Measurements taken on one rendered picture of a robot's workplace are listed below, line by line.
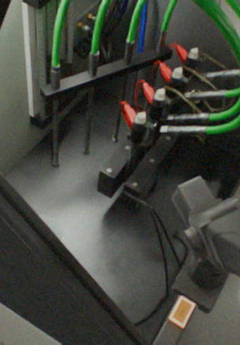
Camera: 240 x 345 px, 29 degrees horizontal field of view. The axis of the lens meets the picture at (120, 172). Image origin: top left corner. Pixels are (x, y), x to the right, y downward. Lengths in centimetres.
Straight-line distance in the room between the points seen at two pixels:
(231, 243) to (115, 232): 62
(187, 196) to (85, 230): 48
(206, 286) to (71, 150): 63
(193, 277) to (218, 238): 20
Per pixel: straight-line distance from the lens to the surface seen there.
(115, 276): 104
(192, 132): 83
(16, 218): 66
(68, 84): 99
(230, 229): 51
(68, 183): 115
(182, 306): 89
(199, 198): 64
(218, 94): 98
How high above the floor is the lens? 177
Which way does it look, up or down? 53 degrees down
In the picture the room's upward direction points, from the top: 11 degrees clockwise
